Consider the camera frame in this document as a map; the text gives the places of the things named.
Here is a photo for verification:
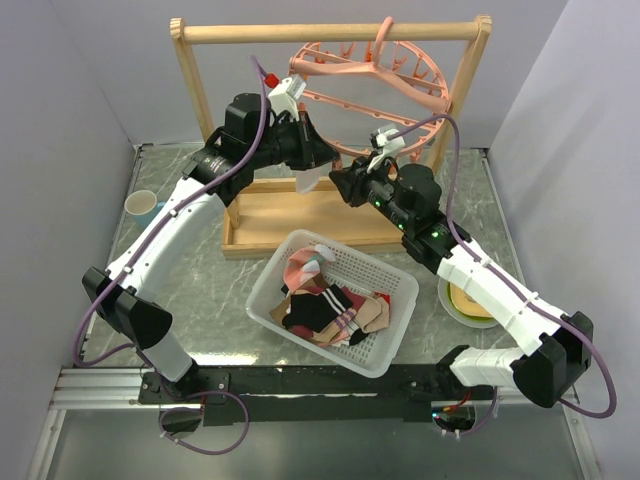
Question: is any wooden hanger rack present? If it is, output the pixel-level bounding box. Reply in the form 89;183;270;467
170;15;492;258

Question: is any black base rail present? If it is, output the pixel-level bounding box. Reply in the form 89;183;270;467
138;364;493;426

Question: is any pink round clip hanger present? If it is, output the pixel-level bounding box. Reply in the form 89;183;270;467
289;17;452;130

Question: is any pile of socks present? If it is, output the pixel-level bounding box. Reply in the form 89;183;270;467
270;244;391;347

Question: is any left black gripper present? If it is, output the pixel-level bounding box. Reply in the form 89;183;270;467
250;111;340;172

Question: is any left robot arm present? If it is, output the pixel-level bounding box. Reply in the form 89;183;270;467
82;91;339;402

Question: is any aluminium frame rail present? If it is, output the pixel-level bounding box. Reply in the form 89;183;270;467
47;362;581;411

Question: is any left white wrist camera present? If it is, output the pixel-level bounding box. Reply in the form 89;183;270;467
268;74;306;114

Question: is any light blue mug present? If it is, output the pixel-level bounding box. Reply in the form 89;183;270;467
124;190;165;229

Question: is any white plastic basket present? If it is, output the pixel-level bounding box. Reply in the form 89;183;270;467
246;230;419;378

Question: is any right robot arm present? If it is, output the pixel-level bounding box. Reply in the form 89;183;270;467
329;157;593;408

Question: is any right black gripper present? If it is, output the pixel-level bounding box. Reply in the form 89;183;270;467
327;152;412;234

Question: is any yellow bowl on plate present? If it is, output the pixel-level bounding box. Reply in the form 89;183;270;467
438;279;498;329

